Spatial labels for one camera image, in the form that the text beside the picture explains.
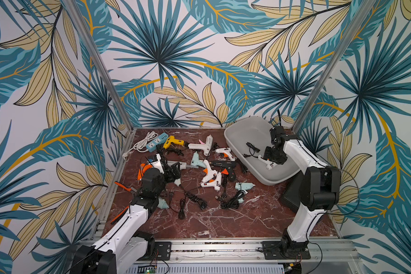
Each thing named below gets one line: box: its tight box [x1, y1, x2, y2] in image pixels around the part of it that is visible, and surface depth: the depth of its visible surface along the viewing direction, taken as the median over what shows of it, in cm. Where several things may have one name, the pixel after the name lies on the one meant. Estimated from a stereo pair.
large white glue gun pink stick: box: [187, 134, 214, 157], surface depth 106 cm
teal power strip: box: [145, 133, 169, 153], surface depth 109 cm
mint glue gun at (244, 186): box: [235, 182, 256, 204], surface depth 92 cm
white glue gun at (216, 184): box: [200, 172, 222, 191], surface depth 94 cm
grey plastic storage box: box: [223, 116, 302, 186], surface depth 109 cm
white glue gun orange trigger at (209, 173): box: [201, 159, 218, 183], surface depth 97 cm
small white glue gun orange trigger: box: [214, 147, 236, 162], surface depth 105 cm
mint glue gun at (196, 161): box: [190, 150, 207, 169], surface depth 102 cm
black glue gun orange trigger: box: [211, 160, 237, 183], surface depth 99 cm
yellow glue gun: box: [163, 135, 185, 150], surface depth 112 cm
